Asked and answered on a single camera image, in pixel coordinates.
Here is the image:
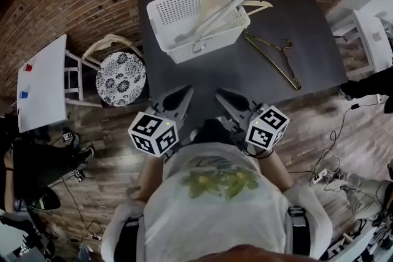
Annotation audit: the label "grey harness strap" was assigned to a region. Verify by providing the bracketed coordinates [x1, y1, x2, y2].
[288, 207, 311, 256]
[118, 216, 146, 262]

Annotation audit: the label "person's left forearm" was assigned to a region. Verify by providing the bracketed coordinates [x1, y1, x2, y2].
[134, 153, 166, 204]

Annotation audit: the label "white shelf unit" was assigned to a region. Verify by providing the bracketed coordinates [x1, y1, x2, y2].
[325, 0, 393, 80]

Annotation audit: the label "white plastic clothes hanger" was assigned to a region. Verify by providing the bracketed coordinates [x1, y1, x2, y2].
[174, 0, 251, 55]

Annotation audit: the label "small white table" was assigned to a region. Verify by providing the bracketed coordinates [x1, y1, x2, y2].
[17, 34, 104, 134]

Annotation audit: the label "chair with floral seat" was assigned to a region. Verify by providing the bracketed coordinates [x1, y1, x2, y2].
[81, 33, 147, 108]

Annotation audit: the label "wooden clothes hanger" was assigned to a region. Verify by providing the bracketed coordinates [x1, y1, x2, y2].
[196, 0, 274, 40]

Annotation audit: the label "person's black trousers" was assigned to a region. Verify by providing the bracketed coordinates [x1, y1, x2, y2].
[190, 118, 240, 145]

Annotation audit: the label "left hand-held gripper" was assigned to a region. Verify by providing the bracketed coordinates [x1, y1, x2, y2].
[128, 85, 195, 158]

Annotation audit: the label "white power strip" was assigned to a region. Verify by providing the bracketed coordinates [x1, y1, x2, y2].
[309, 170, 328, 185]

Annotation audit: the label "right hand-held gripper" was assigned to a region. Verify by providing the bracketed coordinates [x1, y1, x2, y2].
[214, 88, 290, 151]

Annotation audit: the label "gold metal clothes hanger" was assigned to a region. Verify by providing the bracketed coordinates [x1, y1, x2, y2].
[243, 30, 302, 91]

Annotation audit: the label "white plastic laundry basket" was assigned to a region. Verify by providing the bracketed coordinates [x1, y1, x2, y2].
[146, 0, 251, 64]

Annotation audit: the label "person's white floral t-shirt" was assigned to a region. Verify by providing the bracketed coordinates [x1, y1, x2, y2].
[100, 142, 334, 262]

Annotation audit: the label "person's right forearm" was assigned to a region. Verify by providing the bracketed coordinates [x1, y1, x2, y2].
[259, 148, 295, 195]

